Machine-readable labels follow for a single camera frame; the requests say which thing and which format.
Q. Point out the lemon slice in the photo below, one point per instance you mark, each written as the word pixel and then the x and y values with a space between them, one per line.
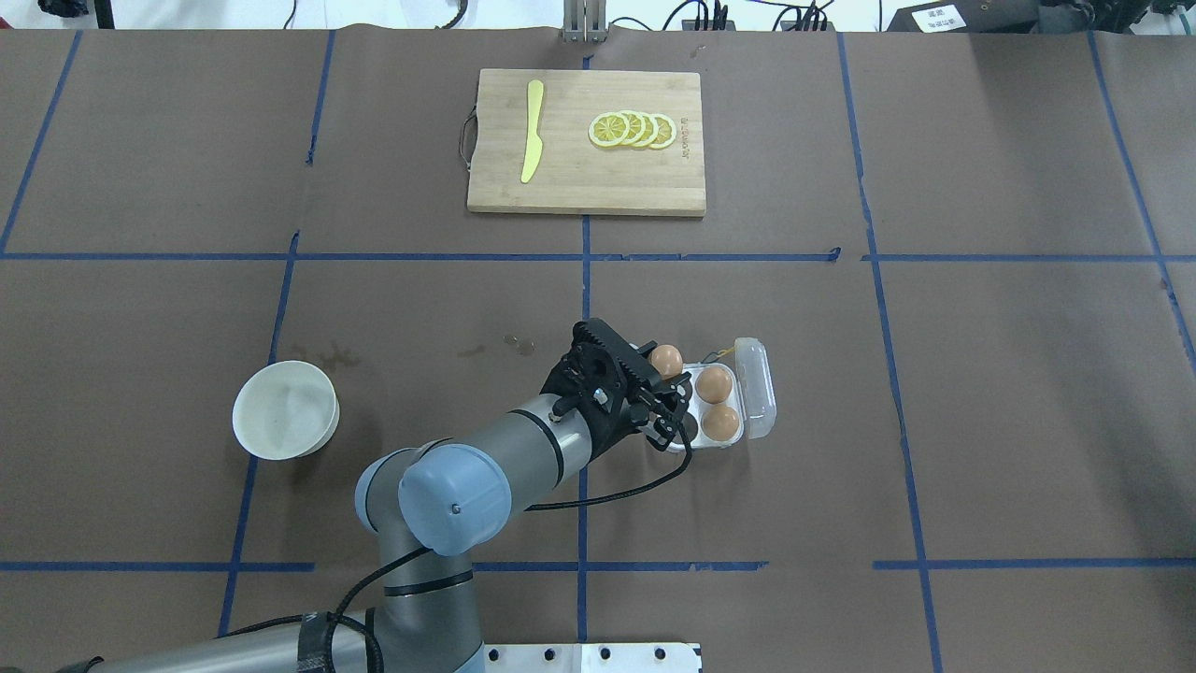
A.
pixel 636 124
pixel 609 130
pixel 650 129
pixel 665 132

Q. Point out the white bowl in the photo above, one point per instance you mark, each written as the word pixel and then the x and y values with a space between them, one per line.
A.
pixel 286 410

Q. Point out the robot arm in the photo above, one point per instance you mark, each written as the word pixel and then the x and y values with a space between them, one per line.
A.
pixel 430 506

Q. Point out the brown egg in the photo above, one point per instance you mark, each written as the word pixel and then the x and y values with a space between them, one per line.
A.
pixel 667 361
pixel 721 424
pixel 714 384

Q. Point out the wooden cutting board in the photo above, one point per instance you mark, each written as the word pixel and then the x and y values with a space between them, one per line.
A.
pixel 575 177

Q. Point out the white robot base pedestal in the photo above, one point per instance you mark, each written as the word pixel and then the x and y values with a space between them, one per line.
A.
pixel 587 657

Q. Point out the yellow plastic knife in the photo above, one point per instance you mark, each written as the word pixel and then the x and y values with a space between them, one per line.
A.
pixel 533 147

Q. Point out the aluminium frame post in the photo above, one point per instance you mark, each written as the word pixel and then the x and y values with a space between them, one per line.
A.
pixel 584 21

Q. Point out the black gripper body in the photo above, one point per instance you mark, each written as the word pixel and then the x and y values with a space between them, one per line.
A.
pixel 609 432

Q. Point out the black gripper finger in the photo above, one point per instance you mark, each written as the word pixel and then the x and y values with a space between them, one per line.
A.
pixel 669 415
pixel 637 364

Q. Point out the clear plastic egg box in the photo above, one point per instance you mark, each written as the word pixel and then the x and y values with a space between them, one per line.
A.
pixel 753 395

